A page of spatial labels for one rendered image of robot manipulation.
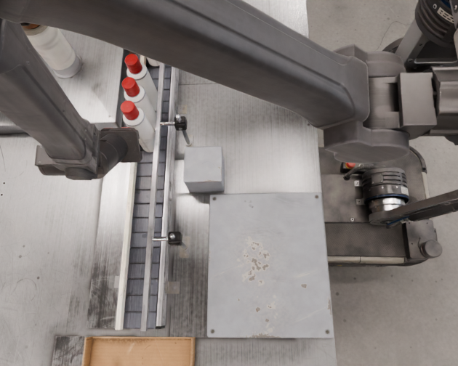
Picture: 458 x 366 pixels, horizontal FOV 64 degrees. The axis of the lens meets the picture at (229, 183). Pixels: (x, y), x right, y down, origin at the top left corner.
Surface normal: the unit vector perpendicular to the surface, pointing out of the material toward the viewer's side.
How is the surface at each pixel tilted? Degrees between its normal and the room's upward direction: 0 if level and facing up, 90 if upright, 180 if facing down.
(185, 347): 0
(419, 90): 9
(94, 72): 0
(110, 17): 99
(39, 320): 0
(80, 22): 106
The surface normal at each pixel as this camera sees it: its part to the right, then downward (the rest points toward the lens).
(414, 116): -0.07, -0.17
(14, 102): 0.04, 0.99
